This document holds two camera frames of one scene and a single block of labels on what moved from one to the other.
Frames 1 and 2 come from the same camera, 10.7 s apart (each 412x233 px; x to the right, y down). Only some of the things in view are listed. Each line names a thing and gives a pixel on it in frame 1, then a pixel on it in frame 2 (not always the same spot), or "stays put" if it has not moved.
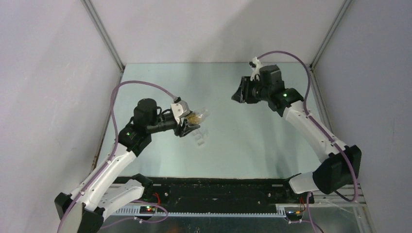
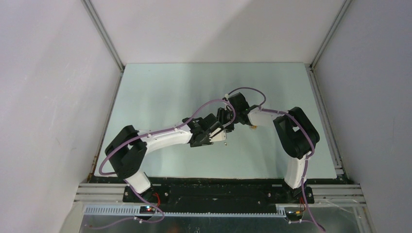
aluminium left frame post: x=92 y=9 stays put
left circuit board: x=148 y=209 stays put
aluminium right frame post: x=346 y=5 stays put
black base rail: x=214 y=191 stays put
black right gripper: x=242 y=95 → x=222 y=112
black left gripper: x=181 y=131 → x=205 y=142
